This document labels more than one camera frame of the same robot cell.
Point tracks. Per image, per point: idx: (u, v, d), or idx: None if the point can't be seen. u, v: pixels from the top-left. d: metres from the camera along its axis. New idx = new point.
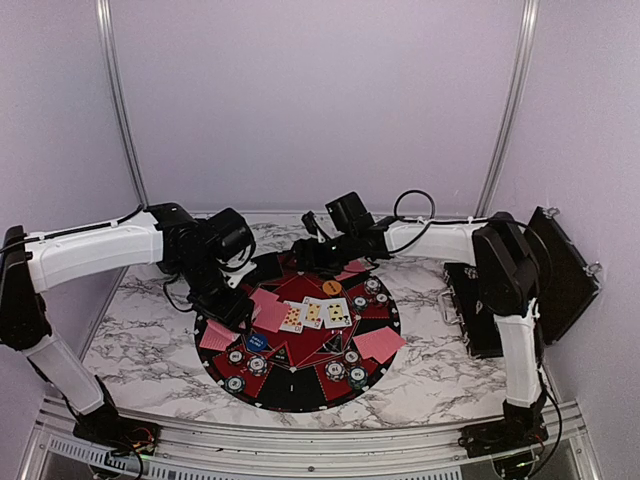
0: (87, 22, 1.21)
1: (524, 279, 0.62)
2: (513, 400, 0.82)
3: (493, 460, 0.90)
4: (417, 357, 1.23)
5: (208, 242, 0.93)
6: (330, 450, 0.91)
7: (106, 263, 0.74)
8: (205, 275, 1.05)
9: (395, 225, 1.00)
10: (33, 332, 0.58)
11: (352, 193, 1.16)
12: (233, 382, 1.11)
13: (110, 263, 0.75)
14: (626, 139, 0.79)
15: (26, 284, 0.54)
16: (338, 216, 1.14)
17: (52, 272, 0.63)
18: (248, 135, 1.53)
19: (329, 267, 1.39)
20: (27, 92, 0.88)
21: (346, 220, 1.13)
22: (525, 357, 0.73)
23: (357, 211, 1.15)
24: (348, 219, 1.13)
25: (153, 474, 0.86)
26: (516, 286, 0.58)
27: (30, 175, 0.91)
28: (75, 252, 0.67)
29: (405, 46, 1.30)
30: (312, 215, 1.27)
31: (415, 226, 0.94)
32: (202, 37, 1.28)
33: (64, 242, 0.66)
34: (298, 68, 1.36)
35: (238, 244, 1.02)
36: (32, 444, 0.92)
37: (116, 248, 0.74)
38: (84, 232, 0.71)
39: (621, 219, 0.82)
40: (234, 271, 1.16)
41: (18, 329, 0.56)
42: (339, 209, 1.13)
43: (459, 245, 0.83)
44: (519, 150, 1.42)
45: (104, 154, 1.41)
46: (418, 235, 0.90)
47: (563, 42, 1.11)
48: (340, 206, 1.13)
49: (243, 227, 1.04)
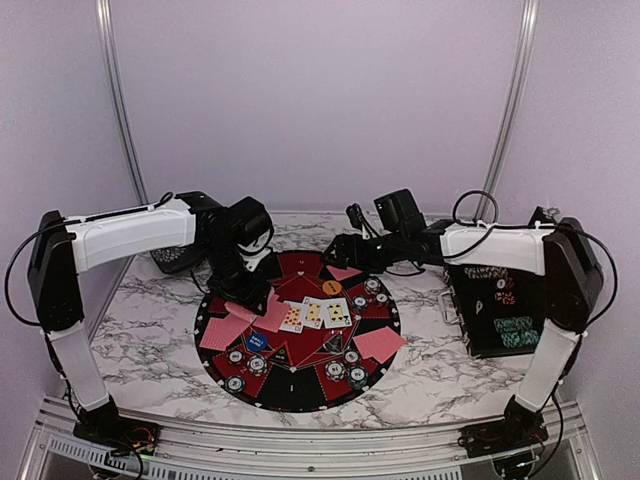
0: (87, 22, 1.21)
1: (593, 289, 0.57)
2: (521, 400, 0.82)
3: (493, 459, 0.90)
4: (417, 357, 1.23)
5: (231, 225, 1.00)
6: (330, 450, 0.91)
7: (143, 245, 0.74)
8: (227, 261, 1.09)
9: (452, 229, 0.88)
10: (70, 313, 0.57)
11: (404, 190, 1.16)
12: (233, 382, 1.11)
13: (146, 246, 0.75)
14: (626, 139, 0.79)
15: (71, 262, 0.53)
16: (388, 215, 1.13)
17: (94, 254, 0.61)
18: (248, 135, 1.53)
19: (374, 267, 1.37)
20: (27, 92, 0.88)
21: (396, 219, 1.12)
22: (554, 368, 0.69)
23: (409, 211, 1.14)
24: (399, 217, 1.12)
25: (153, 474, 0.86)
26: (586, 298, 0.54)
27: (29, 175, 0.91)
28: (117, 232, 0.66)
29: (405, 47, 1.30)
30: (357, 209, 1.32)
31: (475, 230, 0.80)
32: (202, 37, 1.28)
33: (105, 223, 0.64)
34: (298, 68, 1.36)
35: (259, 229, 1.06)
36: (32, 444, 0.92)
37: (155, 231, 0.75)
38: (121, 216, 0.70)
39: (620, 219, 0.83)
40: (252, 256, 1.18)
41: (58, 309, 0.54)
42: (390, 206, 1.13)
43: (526, 253, 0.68)
44: (519, 149, 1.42)
45: (104, 154, 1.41)
46: (479, 241, 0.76)
47: (563, 42, 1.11)
48: (390, 203, 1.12)
49: (263, 214, 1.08)
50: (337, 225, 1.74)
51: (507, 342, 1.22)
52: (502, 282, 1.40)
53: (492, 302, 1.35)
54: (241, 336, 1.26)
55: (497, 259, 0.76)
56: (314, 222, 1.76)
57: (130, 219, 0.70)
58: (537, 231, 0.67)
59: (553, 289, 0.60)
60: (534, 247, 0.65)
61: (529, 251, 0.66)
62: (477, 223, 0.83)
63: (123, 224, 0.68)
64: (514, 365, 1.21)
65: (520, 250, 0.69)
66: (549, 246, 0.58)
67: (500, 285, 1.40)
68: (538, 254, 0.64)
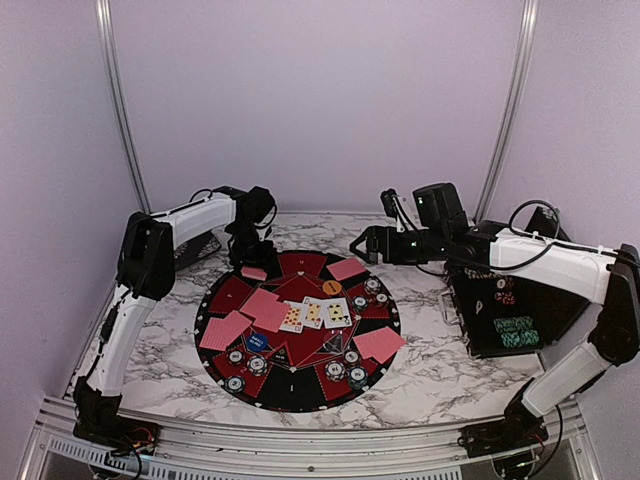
0: (87, 22, 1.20)
1: None
2: (528, 403, 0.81)
3: (493, 459, 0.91)
4: (417, 357, 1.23)
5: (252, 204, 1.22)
6: (330, 450, 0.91)
7: (206, 226, 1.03)
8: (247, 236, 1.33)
9: (504, 236, 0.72)
10: (164, 283, 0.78)
11: (448, 183, 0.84)
12: (233, 382, 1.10)
13: (208, 225, 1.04)
14: (627, 138, 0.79)
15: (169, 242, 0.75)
16: (429, 209, 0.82)
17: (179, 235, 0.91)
18: (248, 135, 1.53)
19: (405, 264, 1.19)
20: (25, 92, 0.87)
21: (439, 217, 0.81)
22: (567, 382, 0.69)
23: (457, 208, 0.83)
24: (441, 215, 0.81)
25: (153, 474, 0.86)
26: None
27: (28, 175, 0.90)
28: (191, 219, 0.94)
29: (404, 47, 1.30)
30: (392, 194, 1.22)
31: (532, 242, 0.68)
32: (202, 37, 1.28)
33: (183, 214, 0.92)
34: (298, 69, 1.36)
35: (267, 207, 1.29)
36: (32, 444, 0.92)
37: (213, 215, 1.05)
38: (191, 208, 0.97)
39: (621, 219, 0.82)
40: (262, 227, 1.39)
41: (160, 279, 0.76)
42: (432, 201, 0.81)
43: (582, 277, 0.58)
44: (519, 150, 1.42)
45: (105, 154, 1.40)
46: (536, 256, 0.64)
47: (563, 42, 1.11)
48: (433, 197, 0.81)
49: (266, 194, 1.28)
50: (337, 225, 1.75)
51: (507, 342, 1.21)
52: (502, 282, 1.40)
53: (492, 302, 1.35)
54: (241, 336, 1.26)
55: (550, 279, 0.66)
56: (314, 222, 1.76)
57: (200, 208, 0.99)
58: (600, 256, 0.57)
59: (603, 318, 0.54)
60: (597, 275, 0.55)
61: (588, 276, 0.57)
62: (533, 234, 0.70)
63: (195, 212, 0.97)
64: (514, 365, 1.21)
65: (580, 273, 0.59)
66: (613, 278, 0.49)
67: (500, 284, 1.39)
68: (599, 283, 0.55)
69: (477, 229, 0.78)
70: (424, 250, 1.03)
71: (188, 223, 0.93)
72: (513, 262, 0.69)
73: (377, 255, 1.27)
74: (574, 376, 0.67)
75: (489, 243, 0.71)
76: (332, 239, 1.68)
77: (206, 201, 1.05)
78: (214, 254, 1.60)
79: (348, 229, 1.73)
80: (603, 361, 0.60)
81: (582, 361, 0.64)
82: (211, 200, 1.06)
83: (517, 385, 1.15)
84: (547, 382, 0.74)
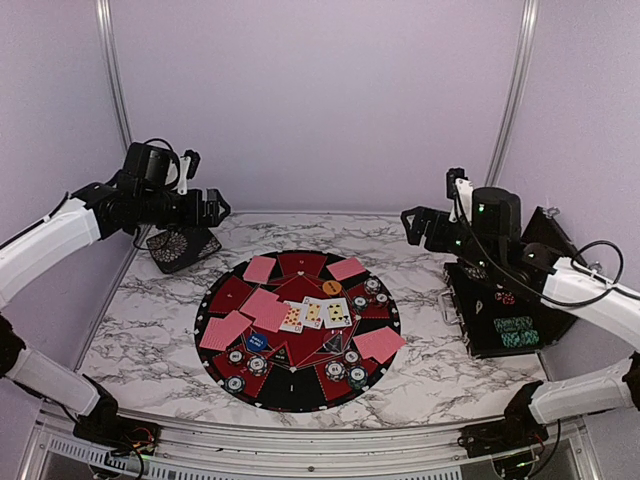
0: (87, 22, 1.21)
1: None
2: (542, 401, 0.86)
3: (493, 459, 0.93)
4: (417, 357, 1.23)
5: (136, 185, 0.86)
6: (330, 450, 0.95)
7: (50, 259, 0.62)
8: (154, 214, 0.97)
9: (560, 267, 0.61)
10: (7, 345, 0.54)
11: (516, 196, 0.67)
12: (233, 382, 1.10)
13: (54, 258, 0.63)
14: (628, 137, 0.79)
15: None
16: (489, 221, 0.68)
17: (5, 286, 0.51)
18: (248, 134, 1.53)
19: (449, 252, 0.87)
20: (27, 92, 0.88)
21: (498, 231, 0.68)
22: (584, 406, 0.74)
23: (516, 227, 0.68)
24: (502, 231, 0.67)
25: (153, 474, 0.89)
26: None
27: (28, 174, 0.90)
28: (24, 256, 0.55)
29: (405, 46, 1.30)
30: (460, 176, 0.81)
31: (591, 280, 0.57)
32: (202, 36, 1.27)
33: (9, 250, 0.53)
34: (298, 69, 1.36)
35: (161, 168, 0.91)
36: (32, 444, 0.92)
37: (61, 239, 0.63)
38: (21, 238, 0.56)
39: (620, 220, 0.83)
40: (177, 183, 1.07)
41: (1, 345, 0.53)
42: (496, 212, 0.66)
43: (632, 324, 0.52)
44: (520, 149, 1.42)
45: (104, 153, 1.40)
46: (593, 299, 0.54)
47: (563, 40, 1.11)
48: (497, 207, 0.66)
49: (152, 150, 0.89)
50: (338, 225, 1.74)
51: (507, 342, 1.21)
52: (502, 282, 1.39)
53: (492, 303, 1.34)
54: (241, 336, 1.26)
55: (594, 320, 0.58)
56: (314, 222, 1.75)
57: (30, 235, 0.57)
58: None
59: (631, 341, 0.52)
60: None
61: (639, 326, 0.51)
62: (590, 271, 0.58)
63: (26, 244, 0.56)
64: (514, 365, 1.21)
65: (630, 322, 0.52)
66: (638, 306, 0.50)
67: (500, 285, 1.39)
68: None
69: (534, 254, 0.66)
70: (468, 250, 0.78)
71: (15, 266, 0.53)
72: (567, 299, 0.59)
73: (417, 240, 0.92)
74: (588, 400, 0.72)
75: (545, 274, 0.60)
76: (332, 239, 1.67)
77: (47, 221, 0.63)
78: (217, 253, 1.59)
79: (348, 229, 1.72)
80: (630, 400, 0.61)
81: (607, 389, 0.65)
82: (54, 219, 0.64)
83: (517, 386, 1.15)
84: (561, 398, 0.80)
